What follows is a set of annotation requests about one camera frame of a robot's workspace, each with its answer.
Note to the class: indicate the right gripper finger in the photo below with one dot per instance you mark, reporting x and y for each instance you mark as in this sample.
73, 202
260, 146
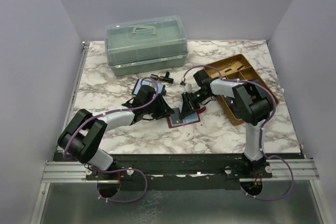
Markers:
187, 108
195, 105

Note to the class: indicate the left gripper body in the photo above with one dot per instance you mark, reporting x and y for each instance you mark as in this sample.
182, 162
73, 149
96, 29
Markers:
156, 106

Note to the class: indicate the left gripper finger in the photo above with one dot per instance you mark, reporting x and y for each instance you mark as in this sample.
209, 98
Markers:
164, 107
163, 115

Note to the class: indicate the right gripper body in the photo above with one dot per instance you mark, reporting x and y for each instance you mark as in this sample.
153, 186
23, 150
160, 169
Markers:
190, 100

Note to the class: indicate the red card holder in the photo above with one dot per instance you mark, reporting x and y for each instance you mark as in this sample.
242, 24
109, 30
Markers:
191, 119

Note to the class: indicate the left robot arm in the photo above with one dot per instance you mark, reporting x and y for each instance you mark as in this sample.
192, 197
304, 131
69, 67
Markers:
82, 136

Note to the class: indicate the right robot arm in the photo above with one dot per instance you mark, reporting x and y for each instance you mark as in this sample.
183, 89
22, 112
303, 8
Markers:
253, 102

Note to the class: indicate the smartphone with blue screen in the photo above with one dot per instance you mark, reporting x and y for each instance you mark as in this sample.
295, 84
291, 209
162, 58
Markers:
141, 82

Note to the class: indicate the black T-shaped pipe fitting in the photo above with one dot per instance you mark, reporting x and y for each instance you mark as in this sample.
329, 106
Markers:
166, 78

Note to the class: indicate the black tool in tray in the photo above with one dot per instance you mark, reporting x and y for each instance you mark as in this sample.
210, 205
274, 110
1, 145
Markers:
234, 109

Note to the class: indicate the brown woven tray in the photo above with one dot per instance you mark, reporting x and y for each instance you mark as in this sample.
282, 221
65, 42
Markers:
236, 67

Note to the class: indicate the green plastic storage box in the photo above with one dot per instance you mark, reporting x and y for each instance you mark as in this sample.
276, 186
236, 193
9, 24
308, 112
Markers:
146, 45

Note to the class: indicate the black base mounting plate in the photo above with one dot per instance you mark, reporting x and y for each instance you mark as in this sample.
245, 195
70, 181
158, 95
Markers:
180, 171

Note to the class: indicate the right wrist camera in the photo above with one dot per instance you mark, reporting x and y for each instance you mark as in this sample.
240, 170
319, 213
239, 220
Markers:
186, 86

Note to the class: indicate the aluminium rail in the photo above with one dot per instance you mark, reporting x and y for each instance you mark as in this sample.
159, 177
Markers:
73, 172

